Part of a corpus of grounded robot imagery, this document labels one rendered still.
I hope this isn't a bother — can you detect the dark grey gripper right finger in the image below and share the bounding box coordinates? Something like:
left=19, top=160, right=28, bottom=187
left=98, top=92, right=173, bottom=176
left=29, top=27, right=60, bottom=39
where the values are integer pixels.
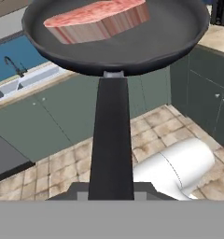
left=133, top=181, right=180, bottom=201

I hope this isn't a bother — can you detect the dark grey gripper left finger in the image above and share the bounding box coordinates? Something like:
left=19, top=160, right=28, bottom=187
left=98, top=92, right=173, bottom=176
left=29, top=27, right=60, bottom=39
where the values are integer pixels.
left=46, top=182, right=91, bottom=201

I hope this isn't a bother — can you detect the black frying pan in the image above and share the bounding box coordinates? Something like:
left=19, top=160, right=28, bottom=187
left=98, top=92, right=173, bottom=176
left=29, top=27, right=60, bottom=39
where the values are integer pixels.
left=21, top=0, right=211, bottom=201

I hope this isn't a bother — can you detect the raw red steak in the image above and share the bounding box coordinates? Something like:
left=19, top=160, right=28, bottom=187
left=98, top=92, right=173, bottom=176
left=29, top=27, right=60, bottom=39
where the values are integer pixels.
left=43, top=0, right=151, bottom=45

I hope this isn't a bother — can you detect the white rounded cylinder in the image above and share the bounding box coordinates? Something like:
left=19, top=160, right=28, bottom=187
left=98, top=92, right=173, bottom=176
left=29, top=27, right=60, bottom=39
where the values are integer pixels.
left=132, top=137, right=217, bottom=201

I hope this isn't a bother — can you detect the long green cupboard run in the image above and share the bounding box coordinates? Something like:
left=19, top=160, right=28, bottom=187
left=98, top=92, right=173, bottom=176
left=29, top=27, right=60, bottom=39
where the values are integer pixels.
left=0, top=65, right=173, bottom=163

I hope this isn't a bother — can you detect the dark grey dishwasher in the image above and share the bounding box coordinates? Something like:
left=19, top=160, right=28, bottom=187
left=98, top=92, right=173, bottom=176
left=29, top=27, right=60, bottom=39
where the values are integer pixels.
left=0, top=130, right=36, bottom=185

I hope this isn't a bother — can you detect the short green cupboard run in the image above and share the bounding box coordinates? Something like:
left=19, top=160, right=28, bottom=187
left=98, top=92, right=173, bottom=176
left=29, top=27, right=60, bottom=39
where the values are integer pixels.
left=169, top=44, right=224, bottom=154

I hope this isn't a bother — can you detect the grey steel sink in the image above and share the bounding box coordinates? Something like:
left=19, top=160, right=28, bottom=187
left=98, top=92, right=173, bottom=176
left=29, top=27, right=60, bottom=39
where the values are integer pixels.
left=0, top=63, right=70, bottom=103

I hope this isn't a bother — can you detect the black sink tap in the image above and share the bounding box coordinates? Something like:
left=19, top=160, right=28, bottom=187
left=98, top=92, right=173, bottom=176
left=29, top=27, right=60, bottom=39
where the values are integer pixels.
left=4, top=55, right=29, bottom=78

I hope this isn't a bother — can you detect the black ribbed appliance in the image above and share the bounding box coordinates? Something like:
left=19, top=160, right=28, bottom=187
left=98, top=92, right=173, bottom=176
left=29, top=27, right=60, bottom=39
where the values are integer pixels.
left=209, top=0, right=224, bottom=28

